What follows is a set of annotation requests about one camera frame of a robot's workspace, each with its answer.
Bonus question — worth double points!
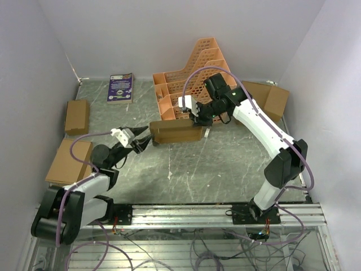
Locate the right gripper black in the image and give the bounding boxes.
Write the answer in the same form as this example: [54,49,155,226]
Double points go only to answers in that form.
[189,98,226,128]

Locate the cardboard box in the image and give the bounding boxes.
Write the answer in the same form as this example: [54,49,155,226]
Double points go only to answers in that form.
[149,119,203,144]
[64,99,90,136]
[45,138,93,186]
[243,81,290,123]

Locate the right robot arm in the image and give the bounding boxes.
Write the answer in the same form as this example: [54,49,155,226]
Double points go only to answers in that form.
[178,73,308,224]

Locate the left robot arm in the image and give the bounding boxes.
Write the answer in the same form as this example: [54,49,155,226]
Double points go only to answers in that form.
[30,126,153,246]

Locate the purple book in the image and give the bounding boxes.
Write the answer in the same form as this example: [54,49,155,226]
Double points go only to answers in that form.
[107,73,134,104]

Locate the peach plastic file organizer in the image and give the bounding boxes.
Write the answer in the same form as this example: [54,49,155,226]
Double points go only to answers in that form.
[153,37,237,120]

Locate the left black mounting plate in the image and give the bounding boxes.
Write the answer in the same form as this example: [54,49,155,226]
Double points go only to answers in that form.
[97,203,133,226]

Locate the black mounting plate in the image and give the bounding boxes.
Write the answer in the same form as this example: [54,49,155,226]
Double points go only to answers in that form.
[228,203,281,225]
[97,203,133,226]

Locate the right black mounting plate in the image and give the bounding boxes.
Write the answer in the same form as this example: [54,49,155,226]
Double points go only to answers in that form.
[228,203,281,225]

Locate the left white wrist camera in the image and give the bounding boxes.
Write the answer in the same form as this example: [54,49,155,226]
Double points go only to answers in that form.
[111,128,135,148]

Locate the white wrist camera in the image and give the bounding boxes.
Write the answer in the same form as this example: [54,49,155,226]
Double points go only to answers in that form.
[111,128,135,148]
[178,95,199,116]

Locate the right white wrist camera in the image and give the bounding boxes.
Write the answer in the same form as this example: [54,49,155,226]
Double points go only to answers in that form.
[178,95,199,116]

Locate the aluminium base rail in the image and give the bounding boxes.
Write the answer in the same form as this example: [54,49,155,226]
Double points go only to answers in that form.
[81,204,326,229]

